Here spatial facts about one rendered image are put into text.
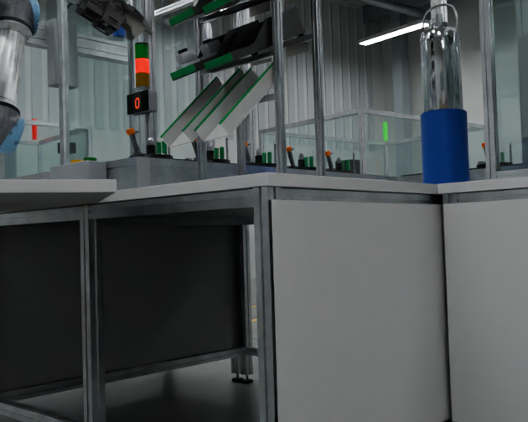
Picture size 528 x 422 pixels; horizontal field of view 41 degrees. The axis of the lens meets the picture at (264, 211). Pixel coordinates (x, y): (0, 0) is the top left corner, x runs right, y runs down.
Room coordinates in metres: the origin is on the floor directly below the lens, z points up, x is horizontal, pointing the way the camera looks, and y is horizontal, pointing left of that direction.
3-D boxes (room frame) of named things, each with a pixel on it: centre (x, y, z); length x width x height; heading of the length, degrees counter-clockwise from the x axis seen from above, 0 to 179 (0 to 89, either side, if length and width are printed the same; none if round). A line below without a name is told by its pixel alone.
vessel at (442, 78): (2.41, -0.63, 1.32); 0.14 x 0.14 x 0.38
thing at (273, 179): (2.56, 0.05, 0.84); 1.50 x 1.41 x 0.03; 47
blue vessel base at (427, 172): (2.41, -0.63, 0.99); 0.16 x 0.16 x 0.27
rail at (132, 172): (2.32, 0.66, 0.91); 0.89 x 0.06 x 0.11; 47
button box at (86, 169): (2.14, 0.57, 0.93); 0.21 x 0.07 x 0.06; 47
